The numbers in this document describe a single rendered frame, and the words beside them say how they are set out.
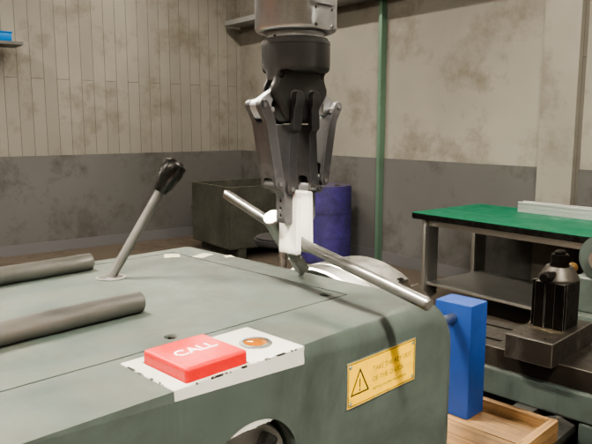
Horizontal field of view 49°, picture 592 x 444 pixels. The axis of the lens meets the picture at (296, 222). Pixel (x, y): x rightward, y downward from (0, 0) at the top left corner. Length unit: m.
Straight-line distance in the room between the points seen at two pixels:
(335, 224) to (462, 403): 5.42
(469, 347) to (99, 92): 7.10
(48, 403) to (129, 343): 0.13
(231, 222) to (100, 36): 2.76
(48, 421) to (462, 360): 0.95
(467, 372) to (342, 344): 0.71
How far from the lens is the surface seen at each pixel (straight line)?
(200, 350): 0.53
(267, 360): 0.54
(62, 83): 7.92
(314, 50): 0.70
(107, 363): 0.55
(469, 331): 1.27
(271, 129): 0.68
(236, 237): 6.92
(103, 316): 0.65
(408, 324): 0.69
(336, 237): 6.69
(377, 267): 0.99
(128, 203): 8.20
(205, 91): 8.67
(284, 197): 0.71
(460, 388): 1.32
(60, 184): 7.90
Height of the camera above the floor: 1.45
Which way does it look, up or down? 9 degrees down
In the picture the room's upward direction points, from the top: straight up
